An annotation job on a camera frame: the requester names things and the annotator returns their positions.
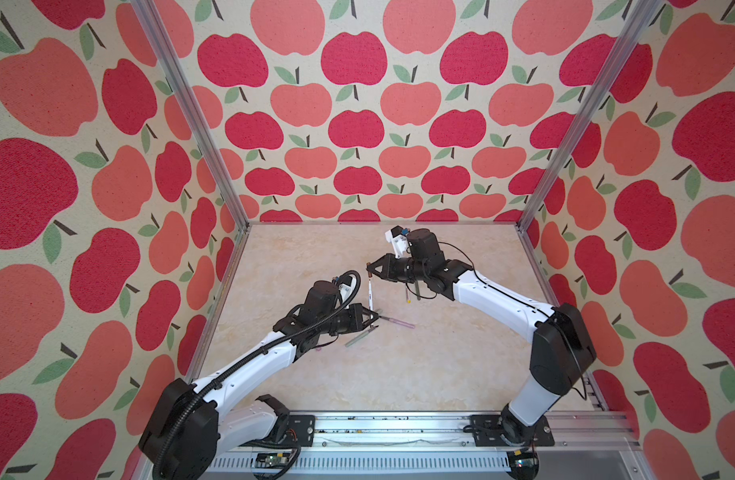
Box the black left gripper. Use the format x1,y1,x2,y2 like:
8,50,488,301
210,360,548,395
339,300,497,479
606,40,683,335
316,303,379,335

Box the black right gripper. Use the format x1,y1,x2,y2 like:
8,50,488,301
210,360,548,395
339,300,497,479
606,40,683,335
364,250,427,284

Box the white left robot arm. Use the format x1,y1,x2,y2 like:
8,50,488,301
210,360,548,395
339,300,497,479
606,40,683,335
139,270,379,479

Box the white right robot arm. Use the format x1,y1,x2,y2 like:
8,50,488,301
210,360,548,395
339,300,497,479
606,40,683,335
367,253,597,445

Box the light green pen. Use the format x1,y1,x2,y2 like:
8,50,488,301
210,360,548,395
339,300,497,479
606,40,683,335
345,325,379,348

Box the purple pen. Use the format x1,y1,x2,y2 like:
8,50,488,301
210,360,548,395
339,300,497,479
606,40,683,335
380,316,417,329

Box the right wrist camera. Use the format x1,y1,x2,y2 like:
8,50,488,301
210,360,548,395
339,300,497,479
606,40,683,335
385,226,411,259

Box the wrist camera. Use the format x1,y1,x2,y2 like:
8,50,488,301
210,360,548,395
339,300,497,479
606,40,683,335
333,270,362,305
385,226,411,259

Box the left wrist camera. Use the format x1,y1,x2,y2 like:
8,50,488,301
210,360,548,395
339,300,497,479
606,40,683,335
333,270,362,305

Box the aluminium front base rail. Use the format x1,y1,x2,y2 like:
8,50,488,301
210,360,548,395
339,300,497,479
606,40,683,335
197,411,655,479

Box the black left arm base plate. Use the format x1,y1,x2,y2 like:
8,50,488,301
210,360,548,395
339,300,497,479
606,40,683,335
278,414,317,448

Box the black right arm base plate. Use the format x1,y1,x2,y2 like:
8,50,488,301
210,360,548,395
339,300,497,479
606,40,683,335
463,414,555,448

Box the aluminium left rear corner post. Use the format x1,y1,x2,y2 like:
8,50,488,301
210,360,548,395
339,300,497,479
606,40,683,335
132,0,251,234

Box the aluminium corner post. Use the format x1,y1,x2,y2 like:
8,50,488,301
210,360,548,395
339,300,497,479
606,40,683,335
517,0,665,234
132,0,251,234

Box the aluminium right rear corner post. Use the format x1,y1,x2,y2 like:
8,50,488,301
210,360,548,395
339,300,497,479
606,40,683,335
517,0,665,234

